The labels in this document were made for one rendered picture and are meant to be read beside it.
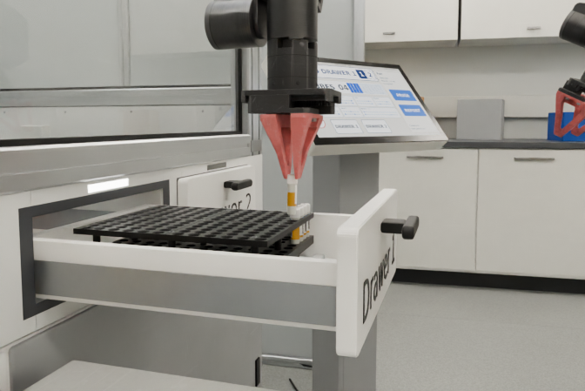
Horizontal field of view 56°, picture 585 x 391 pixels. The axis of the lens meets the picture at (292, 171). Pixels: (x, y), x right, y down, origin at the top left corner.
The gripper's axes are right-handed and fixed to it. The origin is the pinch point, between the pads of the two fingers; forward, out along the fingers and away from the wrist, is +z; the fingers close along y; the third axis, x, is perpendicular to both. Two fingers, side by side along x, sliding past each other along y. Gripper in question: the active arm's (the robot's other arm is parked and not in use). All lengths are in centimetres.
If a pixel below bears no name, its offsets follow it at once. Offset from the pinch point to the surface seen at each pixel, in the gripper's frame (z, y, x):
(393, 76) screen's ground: -22, -3, 113
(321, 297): 9.8, 7.3, -14.9
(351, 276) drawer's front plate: 7.3, 10.2, -16.6
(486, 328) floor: 92, 31, 222
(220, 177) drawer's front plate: 3.1, -21.4, 26.8
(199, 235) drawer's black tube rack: 5.9, -6.6, -10.4
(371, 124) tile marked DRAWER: -7, -5, 88
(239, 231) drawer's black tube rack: 6.0, -3.7, -6.8
